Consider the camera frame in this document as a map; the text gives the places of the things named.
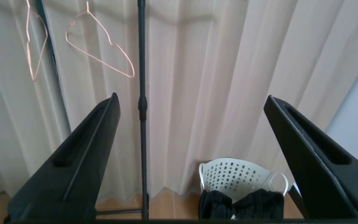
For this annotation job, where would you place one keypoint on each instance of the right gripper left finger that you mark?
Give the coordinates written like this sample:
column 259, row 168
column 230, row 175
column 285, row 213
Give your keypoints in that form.
column 73, row 174

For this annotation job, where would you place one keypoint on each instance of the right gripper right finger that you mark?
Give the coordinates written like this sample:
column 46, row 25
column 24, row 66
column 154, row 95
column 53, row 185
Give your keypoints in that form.
column 309, row 174

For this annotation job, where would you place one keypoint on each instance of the pink clothes hanger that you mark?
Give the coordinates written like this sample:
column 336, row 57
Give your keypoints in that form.
column 27, row 53
column 104, row 63

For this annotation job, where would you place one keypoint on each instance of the heap of clothes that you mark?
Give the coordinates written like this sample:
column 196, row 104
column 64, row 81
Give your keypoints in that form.
column 259, row 205

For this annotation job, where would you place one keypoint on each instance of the white laundry basket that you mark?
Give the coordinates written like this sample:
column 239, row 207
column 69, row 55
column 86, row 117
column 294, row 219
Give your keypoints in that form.
column 228, row 174

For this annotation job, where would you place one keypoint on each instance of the black clothes rack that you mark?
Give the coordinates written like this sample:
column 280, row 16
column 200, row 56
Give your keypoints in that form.
column 143, row 124

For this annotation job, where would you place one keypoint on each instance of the window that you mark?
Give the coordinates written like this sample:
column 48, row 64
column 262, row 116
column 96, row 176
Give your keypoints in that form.
column 53, row 59

